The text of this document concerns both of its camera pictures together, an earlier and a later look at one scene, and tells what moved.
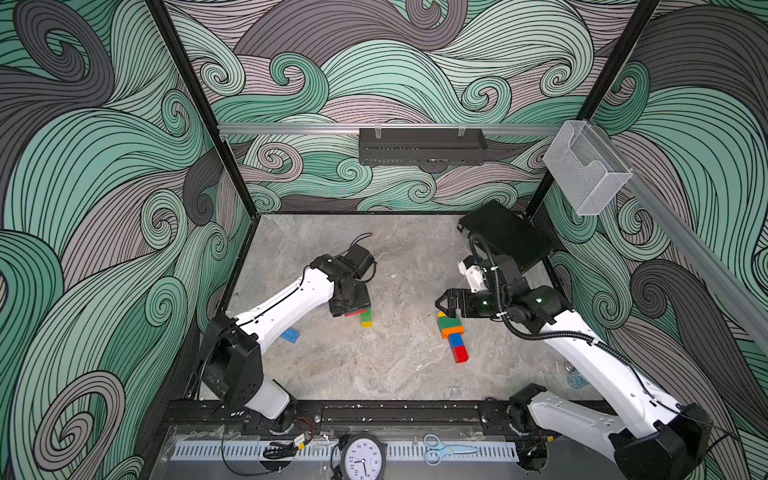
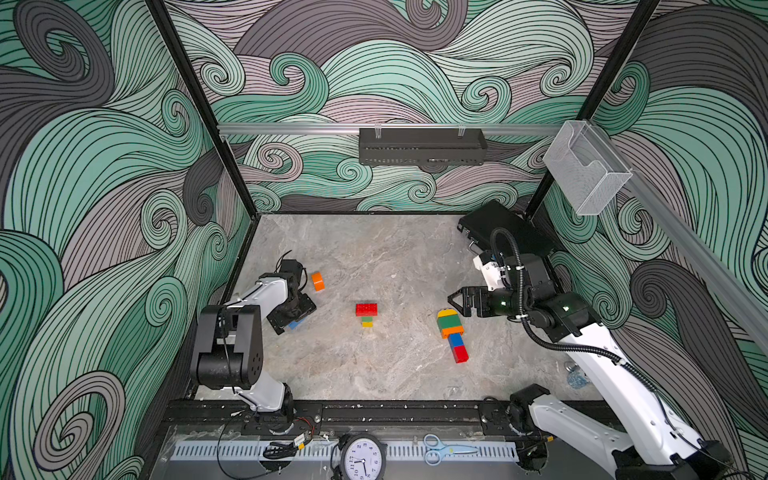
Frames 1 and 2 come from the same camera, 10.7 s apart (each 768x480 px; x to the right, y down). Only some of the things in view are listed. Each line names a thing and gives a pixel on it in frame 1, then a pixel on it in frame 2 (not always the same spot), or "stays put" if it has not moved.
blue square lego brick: x=456 y=339 stays put
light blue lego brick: x=290 y=335 to x=293 y=324
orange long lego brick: x=452 y=330 stays put
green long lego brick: x=447 y=322 stays put
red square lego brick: x=460 y=354 stays put
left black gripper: x=362 y=302 to x=278 y=321
